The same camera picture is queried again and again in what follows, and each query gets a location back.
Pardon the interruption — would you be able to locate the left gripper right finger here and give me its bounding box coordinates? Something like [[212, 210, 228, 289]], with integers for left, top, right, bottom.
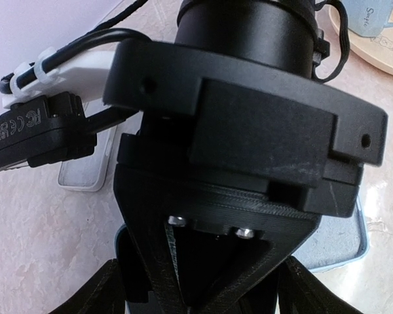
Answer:
[[278, 256, 362, 314]]

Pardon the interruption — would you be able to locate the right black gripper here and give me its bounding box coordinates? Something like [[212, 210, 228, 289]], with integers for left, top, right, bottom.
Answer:
[[104, 39, 388, 313]]

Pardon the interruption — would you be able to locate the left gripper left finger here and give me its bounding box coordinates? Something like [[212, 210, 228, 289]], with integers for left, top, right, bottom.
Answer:
[[54, 259, 126, 313]]

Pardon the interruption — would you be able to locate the light blue phone case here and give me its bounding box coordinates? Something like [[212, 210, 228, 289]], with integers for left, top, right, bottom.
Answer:
[[121, 203, 369, 278]]

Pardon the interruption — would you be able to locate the black phone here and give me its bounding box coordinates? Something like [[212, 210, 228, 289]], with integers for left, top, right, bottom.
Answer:
[[58, 126, 117, 192]]

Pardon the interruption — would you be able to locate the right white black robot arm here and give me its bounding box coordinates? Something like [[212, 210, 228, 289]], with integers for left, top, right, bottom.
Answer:
[[103, 1, 388, 313]]

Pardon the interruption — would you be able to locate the beige round plate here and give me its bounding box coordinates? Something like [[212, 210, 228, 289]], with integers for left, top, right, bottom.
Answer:
[[348, 11, 393, 76]]

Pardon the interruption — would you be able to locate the light blue mug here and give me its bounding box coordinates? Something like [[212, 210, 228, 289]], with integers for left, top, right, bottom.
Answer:
[[342, 0, 393, 37]]

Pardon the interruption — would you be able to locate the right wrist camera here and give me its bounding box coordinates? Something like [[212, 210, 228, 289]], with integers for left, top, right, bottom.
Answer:
[[0, 92, 97, 171]]

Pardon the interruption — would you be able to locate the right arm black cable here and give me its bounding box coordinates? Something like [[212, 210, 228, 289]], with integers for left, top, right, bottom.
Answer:
[[0, 0, 151, 96]]

